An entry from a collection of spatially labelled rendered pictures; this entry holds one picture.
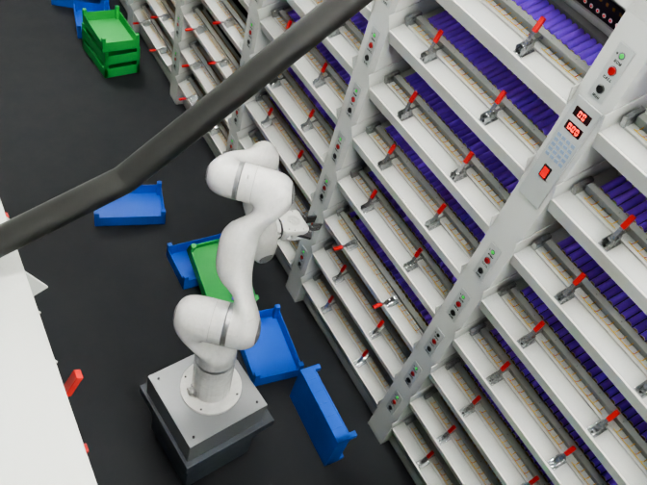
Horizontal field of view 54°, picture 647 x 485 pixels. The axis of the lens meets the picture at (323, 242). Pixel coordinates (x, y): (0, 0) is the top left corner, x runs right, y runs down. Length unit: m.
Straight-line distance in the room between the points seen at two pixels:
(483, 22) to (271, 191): 0.65
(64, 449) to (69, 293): 2.24
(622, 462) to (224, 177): 1.17
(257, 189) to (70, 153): 1.82
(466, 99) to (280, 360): 1.35
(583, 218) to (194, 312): 0.98
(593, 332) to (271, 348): 1.40
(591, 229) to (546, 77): 0.35
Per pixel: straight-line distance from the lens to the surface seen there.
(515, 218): 1.65
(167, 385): 2.08
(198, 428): 2.02
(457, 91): 1.75
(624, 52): 1.42
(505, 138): 1.66
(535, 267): 1.68
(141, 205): 3.05
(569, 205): 1.57
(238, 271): 1.66
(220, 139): 3.22
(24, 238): 0.58
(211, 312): 1.71
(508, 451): 2.06
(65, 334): 2.64
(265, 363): 2.60
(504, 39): 1.63
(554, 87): 1.53
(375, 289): 2.23
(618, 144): 1.46
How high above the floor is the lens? 2.20
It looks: 46 degrees down
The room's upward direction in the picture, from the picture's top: 20 degrees clockwise
